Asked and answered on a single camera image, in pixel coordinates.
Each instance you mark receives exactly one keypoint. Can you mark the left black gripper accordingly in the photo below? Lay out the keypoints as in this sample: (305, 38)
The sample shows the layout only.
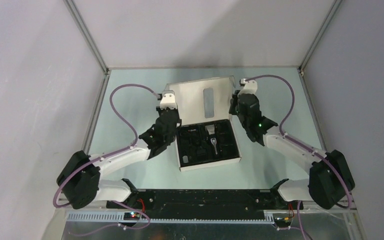
(159, 110)

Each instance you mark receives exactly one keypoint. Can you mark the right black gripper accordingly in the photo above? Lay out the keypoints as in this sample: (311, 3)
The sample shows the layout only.
(233, 102)

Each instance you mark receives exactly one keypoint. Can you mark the white box with black tray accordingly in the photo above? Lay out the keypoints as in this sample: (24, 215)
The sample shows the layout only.
(206, 137)

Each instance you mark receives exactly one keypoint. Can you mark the black hair trimmer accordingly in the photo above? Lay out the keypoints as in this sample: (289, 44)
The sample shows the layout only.
(211, 130)

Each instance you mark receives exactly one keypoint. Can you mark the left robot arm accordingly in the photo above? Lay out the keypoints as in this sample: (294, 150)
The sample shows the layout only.
(81, 181)

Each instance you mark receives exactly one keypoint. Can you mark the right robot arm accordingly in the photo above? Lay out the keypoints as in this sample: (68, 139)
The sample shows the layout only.
(329, 176)

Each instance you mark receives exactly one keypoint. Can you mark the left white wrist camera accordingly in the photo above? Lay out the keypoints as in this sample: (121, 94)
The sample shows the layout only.
(168, 101)

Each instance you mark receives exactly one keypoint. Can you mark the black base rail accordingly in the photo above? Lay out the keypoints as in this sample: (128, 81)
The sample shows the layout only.
(205, 204)

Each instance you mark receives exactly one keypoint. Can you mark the aluminium frame front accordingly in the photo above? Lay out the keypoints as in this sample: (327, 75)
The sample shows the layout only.
(115, 214)

